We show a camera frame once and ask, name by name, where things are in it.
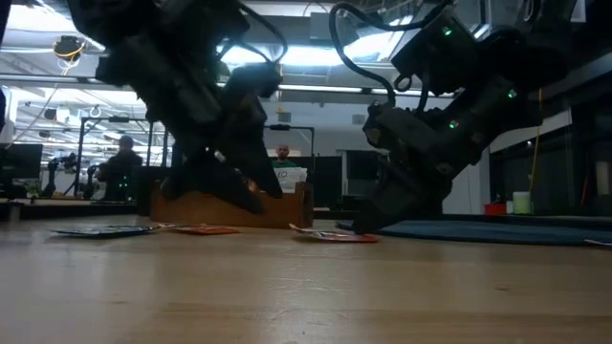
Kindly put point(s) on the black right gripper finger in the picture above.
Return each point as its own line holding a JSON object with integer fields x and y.
{"x": 406, "y": 200}

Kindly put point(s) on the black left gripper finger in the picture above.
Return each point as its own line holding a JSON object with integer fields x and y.
{"x": 258, "y": 157}
{"x": 210, "y": 177}

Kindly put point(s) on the orange peach tea bag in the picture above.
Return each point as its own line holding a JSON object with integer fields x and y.
{"x": 251, "y": 185}
{"x": 203, "y": 230}
{"x": 334, "y": 236}

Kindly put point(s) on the black distant robot arm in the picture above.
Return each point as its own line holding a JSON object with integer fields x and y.
{"x": 90, "y": 182}
{"x": 50, "y": 176}

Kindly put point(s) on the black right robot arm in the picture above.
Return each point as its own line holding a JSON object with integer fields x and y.
{"x": 550, "y": 48}

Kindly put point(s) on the wooden three-compartment tea box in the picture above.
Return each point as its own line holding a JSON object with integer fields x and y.
{"x": 287, "y": 212}

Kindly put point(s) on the dark blue blackcurrant tea bag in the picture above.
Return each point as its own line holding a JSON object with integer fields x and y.
{"x": 105, "y": 231}

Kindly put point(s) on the person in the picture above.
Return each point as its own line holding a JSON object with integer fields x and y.
{"x": 119, "y": 167}
{"x": 283, "y": 155}

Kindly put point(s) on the black cabinet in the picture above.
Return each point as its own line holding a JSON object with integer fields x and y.
{"x": 358, "y": 167}

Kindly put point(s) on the black partition panel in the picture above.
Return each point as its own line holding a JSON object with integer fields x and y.
{"x": 325, "y": 179}

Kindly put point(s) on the red container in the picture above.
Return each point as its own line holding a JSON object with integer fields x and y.
{"x": 495, "y": 208}

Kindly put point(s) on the long ceiling strip light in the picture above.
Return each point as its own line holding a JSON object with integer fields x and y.
{"x": 325, "y": 89}

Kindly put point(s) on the dark round mat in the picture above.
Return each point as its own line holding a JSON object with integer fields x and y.
{"x": 502, "y": 231}

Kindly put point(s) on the pale green jar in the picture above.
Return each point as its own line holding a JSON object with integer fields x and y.
{"x": 521, "y": 202}

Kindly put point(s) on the black computer monitor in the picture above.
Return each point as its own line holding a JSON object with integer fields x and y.
{"x": 21, "y": 160}

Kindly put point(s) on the black metal stand frame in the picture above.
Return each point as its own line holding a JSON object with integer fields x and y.
{"x": 115, "y": 119}
{"x": 287, "y": 127}

